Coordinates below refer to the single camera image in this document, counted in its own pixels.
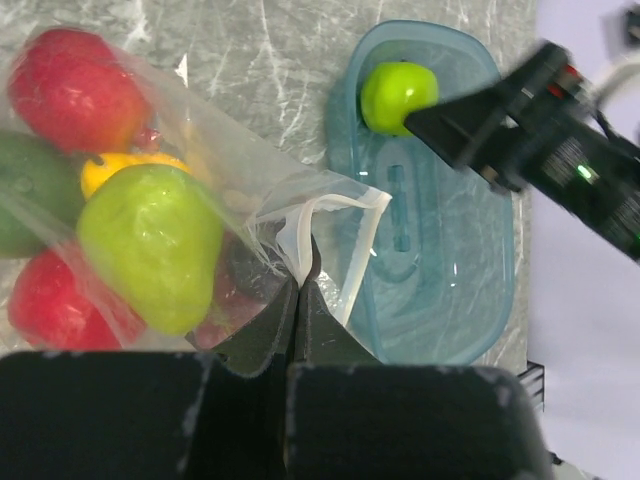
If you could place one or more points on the green pear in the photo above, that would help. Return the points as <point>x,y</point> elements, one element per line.
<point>153,235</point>

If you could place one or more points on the green apple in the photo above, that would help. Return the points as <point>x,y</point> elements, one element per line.
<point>392,91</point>

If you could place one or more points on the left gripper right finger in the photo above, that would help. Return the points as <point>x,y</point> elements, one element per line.
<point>319,337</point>

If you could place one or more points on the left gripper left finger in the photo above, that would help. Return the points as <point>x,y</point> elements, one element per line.
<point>249,350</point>

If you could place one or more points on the dark green avocado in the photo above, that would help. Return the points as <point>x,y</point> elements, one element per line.
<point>41,198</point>

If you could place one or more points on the red grape bunch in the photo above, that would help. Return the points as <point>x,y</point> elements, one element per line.
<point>230,309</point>

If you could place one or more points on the clear polka dot zip bag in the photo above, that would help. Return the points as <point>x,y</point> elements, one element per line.
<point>273,205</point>

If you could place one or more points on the red apple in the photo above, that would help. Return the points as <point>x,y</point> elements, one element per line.
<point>68,86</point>
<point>53,306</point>

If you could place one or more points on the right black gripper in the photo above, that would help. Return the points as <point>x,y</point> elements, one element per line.
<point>529,129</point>

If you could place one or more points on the teal plastic fruit tray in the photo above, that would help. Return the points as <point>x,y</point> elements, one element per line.
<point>440,282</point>

